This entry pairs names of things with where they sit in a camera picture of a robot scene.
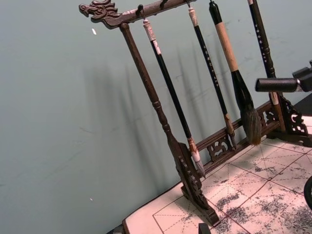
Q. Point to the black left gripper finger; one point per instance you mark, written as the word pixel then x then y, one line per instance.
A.
pixel 204 229

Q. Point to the white gridded calligraphy practice mat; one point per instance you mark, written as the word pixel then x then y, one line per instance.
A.
pixel 256 195

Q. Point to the black round object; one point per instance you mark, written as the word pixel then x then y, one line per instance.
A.
pixel 307 192

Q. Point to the black brush with white cap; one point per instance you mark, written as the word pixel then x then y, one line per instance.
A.
pixel 168 80

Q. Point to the thin black brush brown tip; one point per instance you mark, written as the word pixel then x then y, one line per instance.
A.
pixel 207 56

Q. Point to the black clamp block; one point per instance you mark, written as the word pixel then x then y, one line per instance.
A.
pixel 306 75

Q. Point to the carved dark wooden brush rack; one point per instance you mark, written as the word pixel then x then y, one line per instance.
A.
pixel 136 56

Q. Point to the black brush with white print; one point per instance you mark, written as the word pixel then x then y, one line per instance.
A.
pixel 259 36

